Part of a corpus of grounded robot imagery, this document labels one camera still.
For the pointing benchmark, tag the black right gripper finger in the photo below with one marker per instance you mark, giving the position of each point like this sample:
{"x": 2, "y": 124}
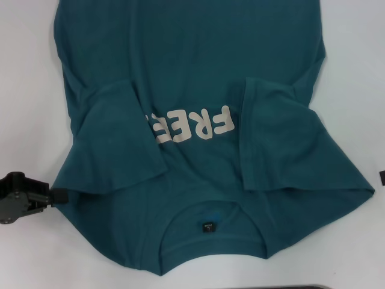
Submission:
{"x": 382, "y": 178}

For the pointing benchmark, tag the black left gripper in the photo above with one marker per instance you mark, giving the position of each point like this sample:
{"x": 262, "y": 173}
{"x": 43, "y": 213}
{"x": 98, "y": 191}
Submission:
{"x": 12, "y": 198}

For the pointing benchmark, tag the teal t-shirt with pink print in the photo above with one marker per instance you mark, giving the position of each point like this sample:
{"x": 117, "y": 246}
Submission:
{"x": 180, "y": 60}

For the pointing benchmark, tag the dark flat panel edge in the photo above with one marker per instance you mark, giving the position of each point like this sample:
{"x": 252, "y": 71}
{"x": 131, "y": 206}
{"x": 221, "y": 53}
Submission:
{"x": 300, "y": 287}

